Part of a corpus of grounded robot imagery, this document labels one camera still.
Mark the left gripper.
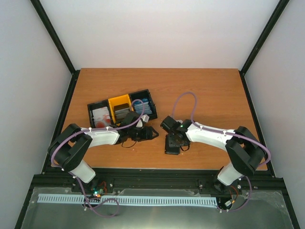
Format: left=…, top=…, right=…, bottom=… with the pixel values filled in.
left=129, top=126, right=159, bottom=142

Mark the black card holder wallet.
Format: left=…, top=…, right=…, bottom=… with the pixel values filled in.
left=164, top=134, right=181, bottom=155

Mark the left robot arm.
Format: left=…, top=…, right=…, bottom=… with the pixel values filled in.
left=48, top=111, right=159, bottom=192

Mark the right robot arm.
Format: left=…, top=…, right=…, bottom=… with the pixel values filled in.
left=160, top=116, right=266, bottom=186

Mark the blue card stack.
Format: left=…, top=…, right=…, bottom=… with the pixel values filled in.
left=133, top=98, right=153, bottom=115

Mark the right black card bin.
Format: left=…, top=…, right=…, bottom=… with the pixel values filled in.
left=129, top=89, right=158, bottom=120

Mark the black card bin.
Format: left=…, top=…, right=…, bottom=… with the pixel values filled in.
left=129, top=89, right=158, bottom=120
left=87, top=100, right=114, bottom=128

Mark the dark grey card stack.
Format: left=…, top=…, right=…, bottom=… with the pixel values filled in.
left=114, top=103, right=130, bottom=121

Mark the yellow card bin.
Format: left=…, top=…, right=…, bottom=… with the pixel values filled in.
left=108, top=94, right=133, bottom=123

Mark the red white card stack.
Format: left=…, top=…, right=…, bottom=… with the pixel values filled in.
left=92, top=107, right=111, bottom=128

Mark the left black card bin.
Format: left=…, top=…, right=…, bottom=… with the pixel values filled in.
left=87, top=100, right=114, bottom=128

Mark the small electronics board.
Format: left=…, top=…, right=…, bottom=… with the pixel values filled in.
left=92, top=181, right=107, bottom=198

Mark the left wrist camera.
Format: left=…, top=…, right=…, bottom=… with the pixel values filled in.
left=136, top=114, right=149, bottom=128

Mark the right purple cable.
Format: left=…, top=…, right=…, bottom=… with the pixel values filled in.
left=171, top=92, right=272, bottom=213

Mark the purple cable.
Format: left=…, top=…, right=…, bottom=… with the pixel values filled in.
left=51, top=99, right=145, bottom=217
left=171, top=92, right=272, bottom=213

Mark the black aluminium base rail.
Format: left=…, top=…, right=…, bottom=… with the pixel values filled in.
left=30, top=167, right=286, bottom=198

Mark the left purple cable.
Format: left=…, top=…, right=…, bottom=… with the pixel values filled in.
left=51, top=99, right=145, bottom=217

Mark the right black frame post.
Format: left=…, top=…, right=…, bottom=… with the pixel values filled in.
left=240, top=0, right=291, bottom=74

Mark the black frame post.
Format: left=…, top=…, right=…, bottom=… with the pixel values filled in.
left=240, top=0, right=291, bottom=74
left=30, top=0, right=77, bottom=74

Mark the left black frame post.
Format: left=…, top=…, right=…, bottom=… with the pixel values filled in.
left=30, top=0, right=77, bottom=74

